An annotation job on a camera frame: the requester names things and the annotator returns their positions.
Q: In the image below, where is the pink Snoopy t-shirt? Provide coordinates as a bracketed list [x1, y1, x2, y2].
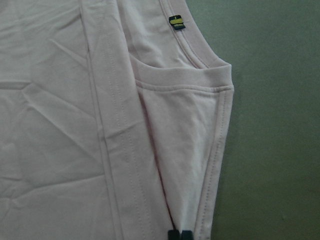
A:
[0, 0, 234, 240]

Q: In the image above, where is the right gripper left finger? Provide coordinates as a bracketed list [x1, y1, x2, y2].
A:
[167, 229, 181, 240]

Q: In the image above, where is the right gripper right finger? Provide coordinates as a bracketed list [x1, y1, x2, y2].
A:
[181, 230, 194, 240]

